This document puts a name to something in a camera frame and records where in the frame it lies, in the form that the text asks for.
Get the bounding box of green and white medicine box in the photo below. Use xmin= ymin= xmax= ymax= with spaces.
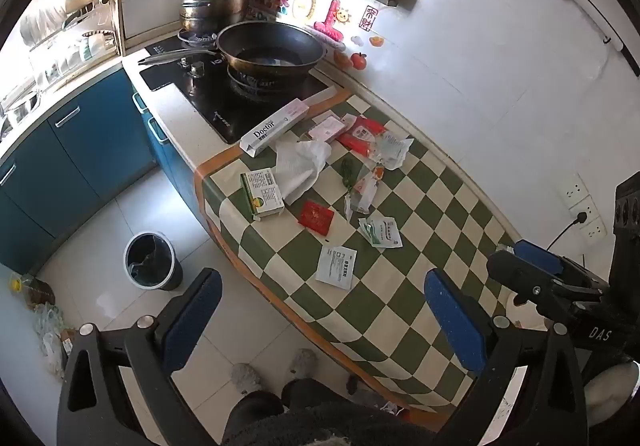
xmin=240 ymin=168 xmax=286 ymax=221

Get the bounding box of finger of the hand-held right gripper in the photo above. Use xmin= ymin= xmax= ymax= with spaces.
xmin=512 ymin=239 xmax=610 ymax=285
xmin=486 ymin=250 xmax=603 ymax=314

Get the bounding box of white wall rail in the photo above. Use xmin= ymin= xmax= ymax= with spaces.
xmin=540 ymin=0 xmax=640 ymax=76

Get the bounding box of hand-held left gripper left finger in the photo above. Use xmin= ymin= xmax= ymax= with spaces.
xmin=56 ymin=268 xmax=223 ymax=446

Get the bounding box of black glass gas stove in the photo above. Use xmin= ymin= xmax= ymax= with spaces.
xmin=138 ymin=43 xmax=333 ymax=145

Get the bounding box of cooking oil bottle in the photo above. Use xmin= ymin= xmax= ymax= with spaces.
xmin=10 ymin=274 xmax=57 ymax=307

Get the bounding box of black plug with cable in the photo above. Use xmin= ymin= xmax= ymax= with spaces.
xmin=545 ymin=211 xmax=591 ymax=251

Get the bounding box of clear plastic wrapper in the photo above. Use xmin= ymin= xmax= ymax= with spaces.
xmin=344 ymin=166 xmax=386 ymax=217
xmin=372 ymin=133 xmax=415 ymax=170

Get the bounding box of person's right leg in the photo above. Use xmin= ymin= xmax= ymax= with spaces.
xmin=281 ymin=378 xmax=351 ymax=409

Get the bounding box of grey fuzzy slipper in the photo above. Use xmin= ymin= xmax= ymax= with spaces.
xmin=286 ymin=348 xmax=318 ymax=379
xmin=231 ymin=363 xmax=263 ymax=394

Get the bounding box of steel sink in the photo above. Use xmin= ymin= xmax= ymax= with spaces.
xmin=0 ymin=90 xmax=41 ymax=139

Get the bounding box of black frying pan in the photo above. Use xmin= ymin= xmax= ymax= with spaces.
xmin=137 ymin=22 xmax=328 ymax=89

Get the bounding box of person's right forearm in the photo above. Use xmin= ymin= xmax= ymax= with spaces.
xmin=584 ymin=360 xmax=640 ymax=414

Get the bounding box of dark fuzzy clothing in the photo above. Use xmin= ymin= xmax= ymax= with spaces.
xmin=240 ymin=401 xmax=441 ymax=446

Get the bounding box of green vegetable leaf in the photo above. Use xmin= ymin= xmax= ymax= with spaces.
xmin=340 ymin=157 xmax=358 ymax=189

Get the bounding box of white tissue paper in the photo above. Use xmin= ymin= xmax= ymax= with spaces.
xmin=274 ymin=140 xmax=332 ymax=205

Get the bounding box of red paper packet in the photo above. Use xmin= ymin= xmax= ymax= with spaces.
xmin=298 ymin=201 xmax=335 ymax=234

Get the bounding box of dish rack with dishes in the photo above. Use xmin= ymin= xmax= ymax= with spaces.
xmin=20 ymin=0 xmax=123 ymax=91

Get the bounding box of red and white packet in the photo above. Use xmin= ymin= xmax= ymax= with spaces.
xmin=336 ymin=115 xmax=390 ymax=157

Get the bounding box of long white carton box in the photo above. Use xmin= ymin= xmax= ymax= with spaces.
xmin=240 ymin=98 xmax=311 ymax=157

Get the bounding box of pink wall ornament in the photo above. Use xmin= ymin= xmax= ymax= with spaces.
xmin=314 ymin=0 xmax=347 ymax=39

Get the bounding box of pile of clear plastic bags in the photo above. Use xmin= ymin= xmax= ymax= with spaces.
xmin=32 ymin=303 xmax=76 ymax=377

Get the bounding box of green checked tablecloth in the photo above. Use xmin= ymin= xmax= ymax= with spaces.
xmin=195 ymin=88 xmax=521 ymax=427

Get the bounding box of round waste bin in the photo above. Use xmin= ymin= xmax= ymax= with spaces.
xmin=123 ymin=231 xmax=184 ymax=291

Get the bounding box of white and green sachet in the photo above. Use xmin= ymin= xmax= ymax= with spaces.
xmin=358 ymin=216 xmax=403 ymax=251

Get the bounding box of pink and white small box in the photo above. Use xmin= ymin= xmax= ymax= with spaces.
xmin=307 ymin=112 xmax=351 ymax=144

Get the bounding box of white wall socket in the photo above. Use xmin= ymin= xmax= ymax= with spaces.
xmin=570 ymin=196 xmax=598 ymax=223
xmin=582 ymin=217 xmax=607 ymax=243
xmin=560 ymin=173 xmax=588 ymax=204

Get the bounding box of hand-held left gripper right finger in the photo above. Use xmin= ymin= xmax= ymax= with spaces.
xmin=424 ymin=268 xmax=589 ymax=446

